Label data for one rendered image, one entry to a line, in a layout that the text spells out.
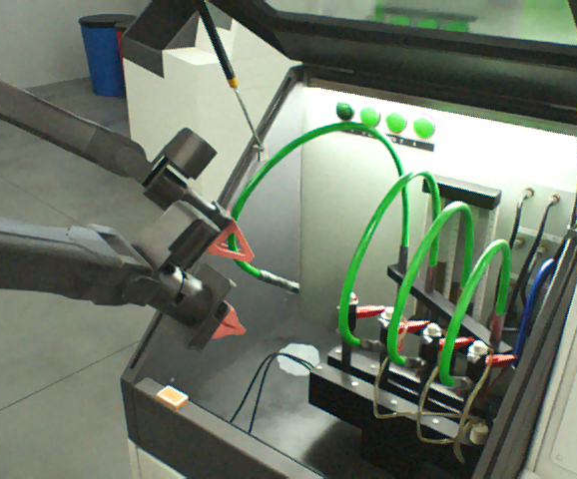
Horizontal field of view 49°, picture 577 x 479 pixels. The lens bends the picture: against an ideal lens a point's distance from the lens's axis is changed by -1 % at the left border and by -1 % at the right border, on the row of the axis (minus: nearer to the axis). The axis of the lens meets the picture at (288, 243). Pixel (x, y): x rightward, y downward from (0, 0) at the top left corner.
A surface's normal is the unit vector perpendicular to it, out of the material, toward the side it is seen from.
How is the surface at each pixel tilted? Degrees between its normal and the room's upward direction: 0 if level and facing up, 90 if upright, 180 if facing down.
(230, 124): 90
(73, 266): 104
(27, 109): 67
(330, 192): 90
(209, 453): 90
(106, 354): 0
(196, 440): 90
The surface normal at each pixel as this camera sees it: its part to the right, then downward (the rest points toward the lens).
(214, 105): 0.53, 0.40
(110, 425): 0.00, -0.89
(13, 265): 0.71, 0.57
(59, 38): 0.72, 0.33
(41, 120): 0.21, 0.15
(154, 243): -0.33, -0.23
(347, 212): -0.60, 0.37
